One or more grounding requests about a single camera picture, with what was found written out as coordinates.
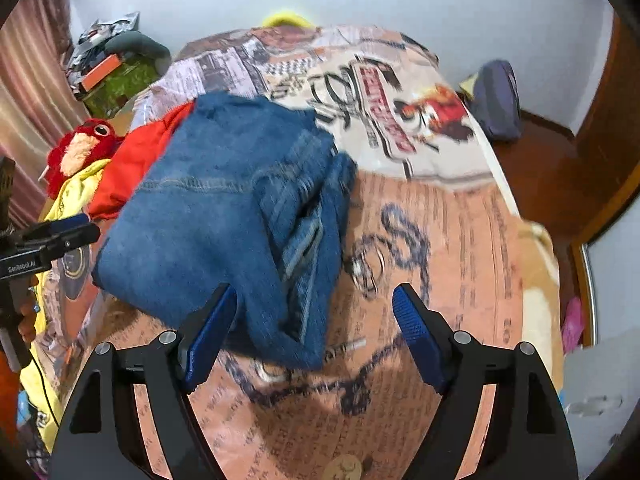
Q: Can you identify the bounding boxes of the printed blanket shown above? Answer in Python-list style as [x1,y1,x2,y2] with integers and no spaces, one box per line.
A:
[30,25,561,480]

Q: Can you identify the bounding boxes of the yellow pillow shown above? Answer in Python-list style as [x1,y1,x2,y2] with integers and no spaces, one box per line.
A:
[262,7,316,28]

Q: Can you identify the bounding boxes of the green box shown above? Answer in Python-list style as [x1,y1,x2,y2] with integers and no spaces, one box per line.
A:
[82,57,161,118]

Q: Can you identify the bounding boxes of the brown wooden door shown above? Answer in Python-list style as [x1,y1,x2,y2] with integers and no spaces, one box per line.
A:
[575,15,640,171]

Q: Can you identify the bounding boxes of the dark grey-blue bag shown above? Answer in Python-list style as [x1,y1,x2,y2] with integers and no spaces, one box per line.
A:
[472,59,522,141]

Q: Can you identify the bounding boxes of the orange box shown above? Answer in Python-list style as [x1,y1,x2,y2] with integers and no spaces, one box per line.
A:
[80,55,123,92]

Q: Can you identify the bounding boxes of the blue denim jeans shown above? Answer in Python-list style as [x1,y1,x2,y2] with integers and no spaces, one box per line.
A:
[91,91,358,371]

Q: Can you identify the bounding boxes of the pile of printed papers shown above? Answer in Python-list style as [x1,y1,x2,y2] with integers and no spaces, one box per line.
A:
[65,10,141,86]

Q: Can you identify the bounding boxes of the red garment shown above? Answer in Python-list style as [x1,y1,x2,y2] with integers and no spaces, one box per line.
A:
[87,102,196,221]

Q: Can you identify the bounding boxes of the beige fleece blanket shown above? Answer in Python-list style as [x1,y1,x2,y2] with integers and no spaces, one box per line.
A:
[517,220,563,391]

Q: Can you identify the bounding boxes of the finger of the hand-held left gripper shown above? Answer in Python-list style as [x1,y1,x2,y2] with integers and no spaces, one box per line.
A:
[30,224,101,262]
[20,214,90,241]

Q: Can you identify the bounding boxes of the pink striped curtain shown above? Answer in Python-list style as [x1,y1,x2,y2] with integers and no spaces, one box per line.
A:
[0,0,76,221]

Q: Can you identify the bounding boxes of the pink cloth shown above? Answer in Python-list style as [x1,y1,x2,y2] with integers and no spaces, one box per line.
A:
[562,297,586,353]

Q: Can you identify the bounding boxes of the person's left hand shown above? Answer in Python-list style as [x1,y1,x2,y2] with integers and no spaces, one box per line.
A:
[17,276,41,346]

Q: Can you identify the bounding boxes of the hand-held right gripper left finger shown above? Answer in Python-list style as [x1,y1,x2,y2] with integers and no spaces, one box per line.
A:
[50,283,237,480]

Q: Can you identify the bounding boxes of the black cable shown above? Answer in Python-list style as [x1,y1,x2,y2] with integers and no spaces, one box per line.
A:
[27,345,63,431]

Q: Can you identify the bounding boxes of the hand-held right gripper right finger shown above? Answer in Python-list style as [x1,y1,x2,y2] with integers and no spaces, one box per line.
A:
[392,283,578,480]

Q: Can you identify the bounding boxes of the yellow garment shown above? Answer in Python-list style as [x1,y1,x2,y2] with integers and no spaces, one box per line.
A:
[20,157,113,453]

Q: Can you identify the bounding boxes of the grey cushion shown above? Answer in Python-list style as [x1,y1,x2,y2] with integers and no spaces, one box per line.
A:
[102,31,172,61]

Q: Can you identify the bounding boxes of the red plush toy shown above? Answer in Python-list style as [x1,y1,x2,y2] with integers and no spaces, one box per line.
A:
[45,118,126,198]

